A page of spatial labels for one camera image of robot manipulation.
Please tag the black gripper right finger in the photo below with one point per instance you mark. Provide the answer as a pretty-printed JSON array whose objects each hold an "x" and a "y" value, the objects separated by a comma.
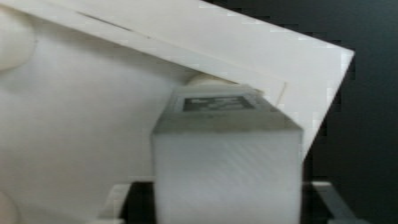
[{"x": 325, "y": 209}]

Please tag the white table leg with tag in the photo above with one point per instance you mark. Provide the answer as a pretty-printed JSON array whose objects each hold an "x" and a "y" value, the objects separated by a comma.
[{"x": 225, "y": 157}]

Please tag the white square tabletop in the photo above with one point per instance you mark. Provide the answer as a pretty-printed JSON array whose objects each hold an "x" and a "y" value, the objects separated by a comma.
[{"x": 96, "y": 57}]

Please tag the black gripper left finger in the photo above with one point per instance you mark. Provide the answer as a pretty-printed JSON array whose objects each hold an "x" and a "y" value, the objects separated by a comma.
[{"x": 128, "y": 207}]

